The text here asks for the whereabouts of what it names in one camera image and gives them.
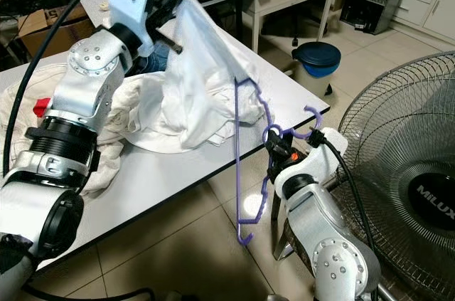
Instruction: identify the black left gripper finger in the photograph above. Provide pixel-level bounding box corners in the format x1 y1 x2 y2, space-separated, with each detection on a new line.
156 31 184 55
158 0 186 17

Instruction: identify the purple plastic hanger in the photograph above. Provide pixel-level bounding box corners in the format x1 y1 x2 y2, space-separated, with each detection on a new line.
231 75 322 246

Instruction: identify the plain white T-shirt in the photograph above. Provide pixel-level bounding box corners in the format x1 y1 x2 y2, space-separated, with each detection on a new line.
124 0 274 154

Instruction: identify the blue denim garment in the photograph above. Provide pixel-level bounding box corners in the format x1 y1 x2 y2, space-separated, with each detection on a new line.
132 45 173 75

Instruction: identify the blue waste bin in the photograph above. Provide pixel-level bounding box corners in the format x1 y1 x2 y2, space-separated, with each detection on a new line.
291 41 343 81

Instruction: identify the crumpled white garment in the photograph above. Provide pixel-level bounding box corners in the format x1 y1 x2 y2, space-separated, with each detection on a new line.
124 73 210 154

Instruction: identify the red garment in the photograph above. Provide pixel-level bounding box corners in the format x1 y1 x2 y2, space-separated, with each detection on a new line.
32 97 53 120

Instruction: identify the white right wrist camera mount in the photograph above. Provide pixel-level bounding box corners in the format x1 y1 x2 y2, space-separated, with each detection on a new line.
281 127 350 199

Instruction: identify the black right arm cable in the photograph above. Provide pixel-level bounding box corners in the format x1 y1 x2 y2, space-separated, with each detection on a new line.
309 130 385 280

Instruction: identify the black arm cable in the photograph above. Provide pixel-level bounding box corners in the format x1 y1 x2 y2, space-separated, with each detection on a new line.
0 0 114 177
309 130 385 280

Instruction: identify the black pedestal fan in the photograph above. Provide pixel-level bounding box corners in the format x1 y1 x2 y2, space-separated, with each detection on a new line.
333 51 455 301

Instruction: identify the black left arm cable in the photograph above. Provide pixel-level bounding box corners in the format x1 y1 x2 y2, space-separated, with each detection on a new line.
0 0 114 177

